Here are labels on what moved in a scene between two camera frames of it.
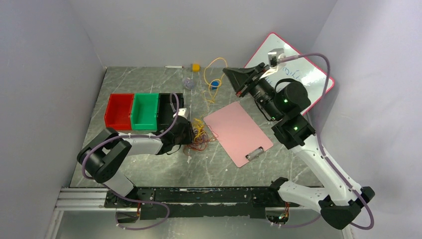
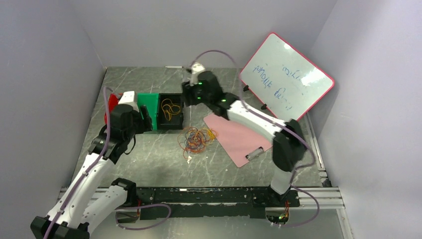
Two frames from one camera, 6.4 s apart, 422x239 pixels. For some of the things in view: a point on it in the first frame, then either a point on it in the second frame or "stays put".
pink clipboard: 238,133 stays put
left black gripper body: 186,138 -> 139,125
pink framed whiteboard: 311,71 stays put
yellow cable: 221,78 -> 169,109
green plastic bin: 144,111 stays put
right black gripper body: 252,84 -> 193,95
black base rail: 132,205 stays put
